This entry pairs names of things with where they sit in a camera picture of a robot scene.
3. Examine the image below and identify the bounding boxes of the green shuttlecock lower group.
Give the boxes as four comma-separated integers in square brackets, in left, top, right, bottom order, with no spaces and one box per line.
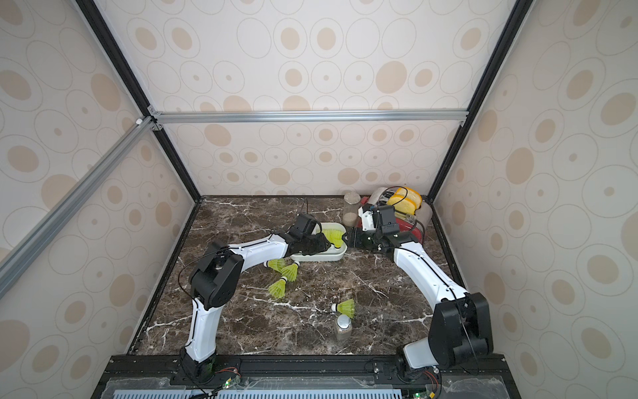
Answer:
[267,277,287,299]

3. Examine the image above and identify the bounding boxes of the white storage box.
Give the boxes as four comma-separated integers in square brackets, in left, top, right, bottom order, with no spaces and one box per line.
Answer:
[291,222,348,262]

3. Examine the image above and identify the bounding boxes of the front yellow toast slice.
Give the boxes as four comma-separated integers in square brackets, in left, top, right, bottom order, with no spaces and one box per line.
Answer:
[387,196,419,215]

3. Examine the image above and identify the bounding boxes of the back yellow toast slice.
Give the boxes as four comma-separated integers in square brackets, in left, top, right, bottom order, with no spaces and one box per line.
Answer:
[396,187,423,208]

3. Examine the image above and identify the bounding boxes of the green shuttlecock group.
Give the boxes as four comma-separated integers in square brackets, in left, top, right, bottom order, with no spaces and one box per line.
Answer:
[280,262,299,282]
[267,277,287,299]
[264,259,287,273]

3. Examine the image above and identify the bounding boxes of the green shuttlecock top group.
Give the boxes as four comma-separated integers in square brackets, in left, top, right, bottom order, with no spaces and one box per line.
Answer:
[264,259,287,273]

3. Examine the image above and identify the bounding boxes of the silver left aluminium rail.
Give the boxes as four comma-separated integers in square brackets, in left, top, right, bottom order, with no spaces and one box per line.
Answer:
[1,116,154,296]

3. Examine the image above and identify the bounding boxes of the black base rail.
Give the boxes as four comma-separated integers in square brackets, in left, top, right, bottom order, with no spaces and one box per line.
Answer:
[92,355,521,398]

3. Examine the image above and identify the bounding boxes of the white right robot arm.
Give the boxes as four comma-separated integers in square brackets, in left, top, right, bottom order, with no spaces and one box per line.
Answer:
[344,204,493,369]

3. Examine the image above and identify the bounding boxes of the clear jar with powder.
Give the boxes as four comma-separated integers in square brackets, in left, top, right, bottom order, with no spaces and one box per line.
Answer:
[342,191,362,227]

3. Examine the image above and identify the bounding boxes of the silver horizontal aluminium rail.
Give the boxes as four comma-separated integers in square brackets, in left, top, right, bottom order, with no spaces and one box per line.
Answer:
[151,109,469,126]

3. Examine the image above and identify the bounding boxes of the green shuttlecock low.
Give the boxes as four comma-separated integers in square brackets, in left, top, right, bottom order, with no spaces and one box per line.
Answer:
[331,299,356,319]

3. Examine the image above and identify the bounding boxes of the green shuttlecock middle group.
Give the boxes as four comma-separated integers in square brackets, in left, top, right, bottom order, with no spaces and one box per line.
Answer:
[280,262,299,282]

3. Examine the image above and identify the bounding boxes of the red dotted toaster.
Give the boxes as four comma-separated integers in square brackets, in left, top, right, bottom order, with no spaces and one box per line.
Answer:
[359,186,433,242]

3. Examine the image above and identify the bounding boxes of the yellow toast slice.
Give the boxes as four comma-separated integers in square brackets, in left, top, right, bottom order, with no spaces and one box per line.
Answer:
[396,187,423,208]
[387,196,419,215]

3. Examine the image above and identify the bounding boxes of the metal lidded shaker jar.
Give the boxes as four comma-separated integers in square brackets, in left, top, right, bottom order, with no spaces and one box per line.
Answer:
[335,314,352,342]

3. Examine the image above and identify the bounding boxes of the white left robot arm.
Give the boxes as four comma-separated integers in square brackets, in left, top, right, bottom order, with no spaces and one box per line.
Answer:
[179,214,333,384]

